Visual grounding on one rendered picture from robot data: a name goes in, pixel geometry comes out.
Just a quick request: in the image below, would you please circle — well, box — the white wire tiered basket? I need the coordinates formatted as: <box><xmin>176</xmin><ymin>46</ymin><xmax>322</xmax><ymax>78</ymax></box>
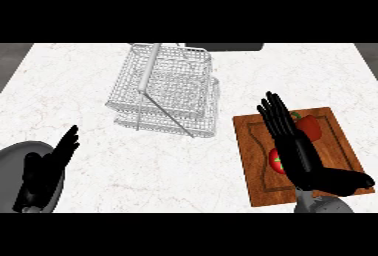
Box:
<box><xmin>103</xmin><ymin>43</ymin><xmax>221</xmax><ymax>139</ymax></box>

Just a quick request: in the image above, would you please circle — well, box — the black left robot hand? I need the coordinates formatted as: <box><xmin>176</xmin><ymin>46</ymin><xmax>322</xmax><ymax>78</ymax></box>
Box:
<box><xmin>12</xmin><ymin>124</ymin><xmax>81</xmax><ymax>214</ymax></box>

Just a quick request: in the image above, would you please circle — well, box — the red tomato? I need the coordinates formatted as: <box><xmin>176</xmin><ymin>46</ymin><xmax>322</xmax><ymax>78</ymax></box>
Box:
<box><xmin>267</xmin><ymin>147</ymin><xmax>288</xmax><ymax>175</ymax></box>

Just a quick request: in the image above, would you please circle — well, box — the brown wooden cutting board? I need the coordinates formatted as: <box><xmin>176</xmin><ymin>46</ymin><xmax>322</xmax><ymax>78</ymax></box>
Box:
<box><xmin>232</xmin><ymin>106</ymin><xmax>377</xmax><ymax>208</ymax></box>

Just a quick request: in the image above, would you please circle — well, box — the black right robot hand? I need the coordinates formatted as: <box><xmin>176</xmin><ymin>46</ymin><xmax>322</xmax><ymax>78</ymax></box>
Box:
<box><xmin>255</xmin><ymin>90</ymin><xmax>377</xmax><ymax>198</ymax></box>

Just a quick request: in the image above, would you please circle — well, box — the dark grey flat appliance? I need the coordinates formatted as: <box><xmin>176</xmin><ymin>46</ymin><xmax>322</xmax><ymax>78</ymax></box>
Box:
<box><xmin>185</xmin><ymin>43</ymin><xmax>266</xmax><ymax>52</ymax></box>

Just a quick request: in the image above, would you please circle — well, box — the red bell pepper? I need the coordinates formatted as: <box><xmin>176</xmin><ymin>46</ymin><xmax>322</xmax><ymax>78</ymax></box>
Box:
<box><xmin>289</xmin><ymin>111</ymin><xmax>323</xmax><ymax>142</ymax></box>

